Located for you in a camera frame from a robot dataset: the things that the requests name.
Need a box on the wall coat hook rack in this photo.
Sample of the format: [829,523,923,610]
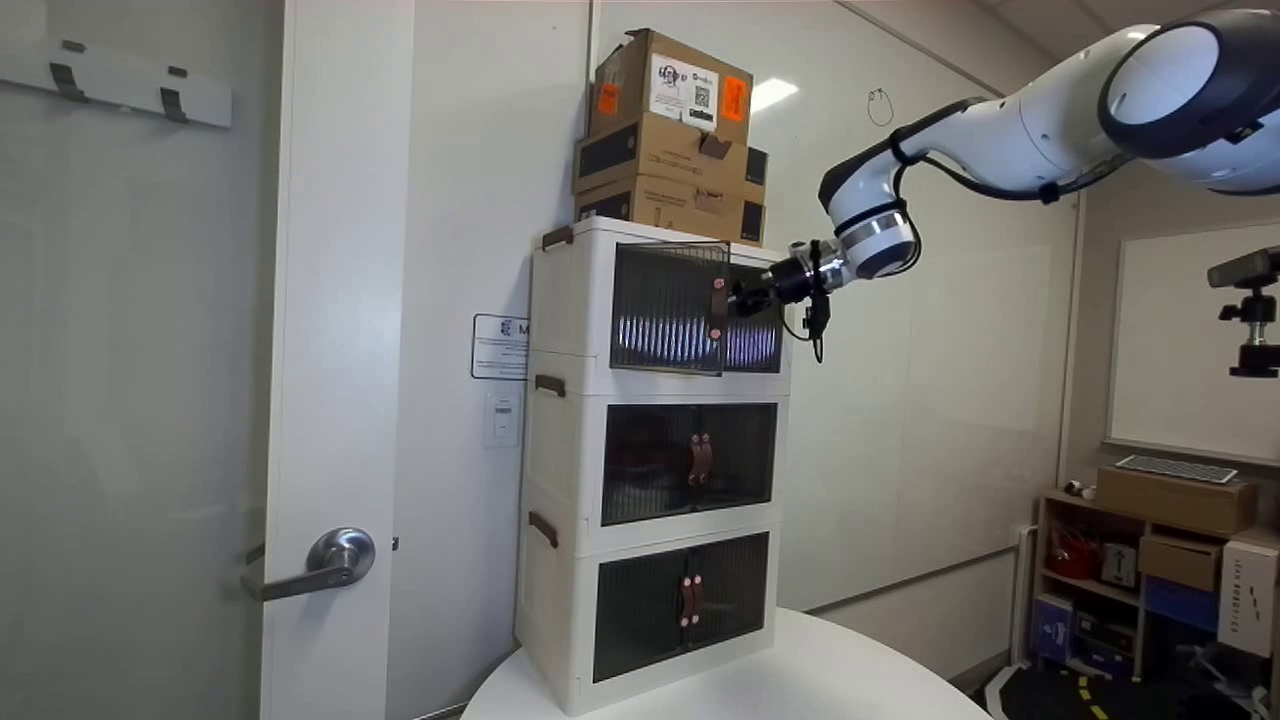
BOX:
[0,42,236,128]

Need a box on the whiteboard on wall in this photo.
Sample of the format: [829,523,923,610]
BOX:
[1108,228,1280,466]

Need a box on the computer keyboard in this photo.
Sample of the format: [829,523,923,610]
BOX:
[1116,454,1239,489]

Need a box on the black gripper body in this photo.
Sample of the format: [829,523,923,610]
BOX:
[769,242,849,341]

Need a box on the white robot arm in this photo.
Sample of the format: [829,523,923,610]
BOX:
[726,7,1280,315]

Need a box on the wooden storage shelf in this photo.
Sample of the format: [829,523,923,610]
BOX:
[1032,492,1231,682]

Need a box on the upper cardboard box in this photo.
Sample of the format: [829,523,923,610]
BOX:
[588,27,753,139]

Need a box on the black camera on mount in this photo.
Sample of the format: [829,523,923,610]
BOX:
[1206,243,1280,378]

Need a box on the cardboard box on shelf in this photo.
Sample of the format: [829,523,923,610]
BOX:
[1091,474,1254,536]

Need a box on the silver lever door handle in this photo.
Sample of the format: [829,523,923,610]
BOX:
[250,527,374,602]

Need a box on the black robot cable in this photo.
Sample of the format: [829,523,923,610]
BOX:
[777,98,1137,370]

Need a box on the white box on shelf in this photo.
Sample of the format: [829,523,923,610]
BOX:
[1214,527,1280,659]

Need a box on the white three-tier storage cabinet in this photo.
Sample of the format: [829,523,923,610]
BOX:
[517,218,787,712]

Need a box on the wall paper sign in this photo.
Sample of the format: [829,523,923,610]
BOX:
[469,313,530,381]

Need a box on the lower cardboard box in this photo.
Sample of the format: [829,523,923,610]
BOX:
[574,117,769,243]

